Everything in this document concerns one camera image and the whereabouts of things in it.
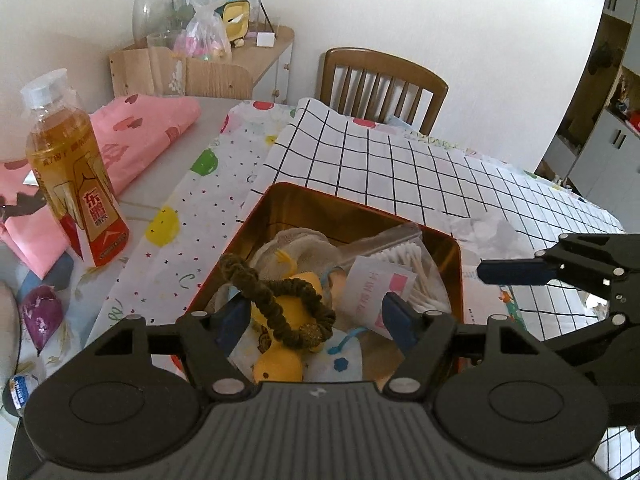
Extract clear plastic bag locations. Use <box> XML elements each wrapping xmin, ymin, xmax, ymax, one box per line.
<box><xmin>172</xmin><ymin>0</ymin><xmax>237</xmax><ymax>61</ymax></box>

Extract polka dot tablecloth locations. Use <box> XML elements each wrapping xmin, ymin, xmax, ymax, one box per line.
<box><xmin>85</xmin><ymin>99</ymin><xmax>640</xmax><ymax>361</ymax></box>

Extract white crumpled tissue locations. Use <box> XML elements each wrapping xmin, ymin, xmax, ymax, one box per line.
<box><xmin>446</xmin><ymin>207</ymin><xmax>524</xmax><ymax>264</ymax></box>

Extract thin black stick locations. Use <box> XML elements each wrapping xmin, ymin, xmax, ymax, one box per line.
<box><xmin>248</xmin><ymin>0</ymin><xmax>276</xmax><ymax>34</ymax></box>

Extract wooden sideboard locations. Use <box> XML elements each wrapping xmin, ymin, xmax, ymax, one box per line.
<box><xmin>108</xmin><ymin>25</ymin><xmax>296</xmax><ymax>106</ymax></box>

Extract bag of cotton swabs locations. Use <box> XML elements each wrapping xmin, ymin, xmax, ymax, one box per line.
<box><xmin>335</xmin><ymin>222</ymin><xmax>454</xmax><ymax>317</ymax></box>

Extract grey wall cabinet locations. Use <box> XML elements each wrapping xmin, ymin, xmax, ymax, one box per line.
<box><xmin>534</xmin><ymin>0</ymin><xmax>640</xmax><ymax>212</ymax></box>

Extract red tin box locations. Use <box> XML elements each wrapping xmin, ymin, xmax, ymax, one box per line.
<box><xmin>170</xmin><ymin>182</ymin><xmax>466</xmax><ymax>397</ymax></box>

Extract white black-grid cloth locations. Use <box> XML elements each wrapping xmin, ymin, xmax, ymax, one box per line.
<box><xmin>244</xmin><ymin>97</ymin><xmax>640</xmax><ymax>480</ymax></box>

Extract round glass vase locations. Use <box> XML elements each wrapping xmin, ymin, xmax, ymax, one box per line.
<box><xmin>130</xmin><ymin>0</ymin><xmax>177</xmax><ymax>52</ymax></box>

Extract black hat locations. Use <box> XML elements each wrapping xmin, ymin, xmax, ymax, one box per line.
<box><xmin>587</xmin><ymin>39</ymin><xmax>614</xmax><ymax>74</ymax></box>

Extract brown scrunchie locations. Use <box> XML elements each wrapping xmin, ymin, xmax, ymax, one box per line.
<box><xmin>218</xmin><ymin>253</ymin><xmax>337</xmax><ymax>352</ymax></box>

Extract white packet pink label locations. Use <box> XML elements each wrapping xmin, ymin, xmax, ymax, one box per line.
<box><xmin>344</xmin><ymin>254</ymin><xmax>419</xmax><ymax>335</ymax></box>

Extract pink printed cloth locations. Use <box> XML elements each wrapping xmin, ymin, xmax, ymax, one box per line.
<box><xmin>0</xmin><ymin>94</ymin><xmax>203</xmax><ymax>279</ymax></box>

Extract small bottle blue label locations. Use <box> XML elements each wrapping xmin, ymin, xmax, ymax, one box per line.
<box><xmin>4</xmin><ymin>372</ymin><xmax>42</xmax><ymax>419</ymax></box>

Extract wooden chair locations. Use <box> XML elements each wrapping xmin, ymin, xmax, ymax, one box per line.
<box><xmin>318</xmin><ymin>47</ymin><xmax>450</xmax><ymax>136</ymax></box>

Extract amber tea bottle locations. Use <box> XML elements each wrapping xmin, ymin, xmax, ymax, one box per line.
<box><xmin>19</xmin><ymin>68</ymin><xmax>131</xmax><ymax>268</ymax></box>

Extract floral table cover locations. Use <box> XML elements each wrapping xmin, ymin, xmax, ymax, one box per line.
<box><xmin>0</xmin><ymin>96</ymin><xmax>242</xmax><ymax>429</ymax></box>

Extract purple sweet potato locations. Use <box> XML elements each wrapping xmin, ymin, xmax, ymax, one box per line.
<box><xmin>19</xmin><ymin>283</ymin><xmax>64</xmax><ymax>352</ymax></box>

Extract tall clear glass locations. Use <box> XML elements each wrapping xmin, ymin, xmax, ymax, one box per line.
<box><xmin>147</xmin><ymin>29</ymin><xmax>189</xmax><ymax>99</ymax></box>

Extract yellow duck toy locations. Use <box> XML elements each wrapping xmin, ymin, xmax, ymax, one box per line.
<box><xmin>250</xmin><ymin>249</ymin><xmax>326</xmax><ymax>387</ymax></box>

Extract white printed paper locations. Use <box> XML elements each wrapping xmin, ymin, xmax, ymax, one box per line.
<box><xmin>462</xmin><ymin>262</ymin><xmax>527</xmax><ymax>329</ymax></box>

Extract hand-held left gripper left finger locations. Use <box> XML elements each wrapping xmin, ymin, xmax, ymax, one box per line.
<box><xmin>85</xmin><ymin>295</ymin><xmax>255</xmax><ymax>403</ymax></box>

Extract shelf figurines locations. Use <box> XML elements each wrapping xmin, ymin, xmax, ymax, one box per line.
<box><xmin>612</xmin><ymin>77</ymin><xmax>637</xmax><ymax>117</ymax></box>

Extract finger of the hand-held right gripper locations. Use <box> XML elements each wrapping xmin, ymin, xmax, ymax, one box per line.
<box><xmin>545</xmin><ymin>309</ymin><xmax>632</xmax><ymax>368</ymax></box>
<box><xmin>476</xmin><ymin>233</ymin><xmax>640</xmax><ymax>307</ymax></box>

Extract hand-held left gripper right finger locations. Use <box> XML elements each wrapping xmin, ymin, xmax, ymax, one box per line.
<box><xmin>382</xmin><ymin>291</ymin><xmax>552</xmax><ymax>397</ymax></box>

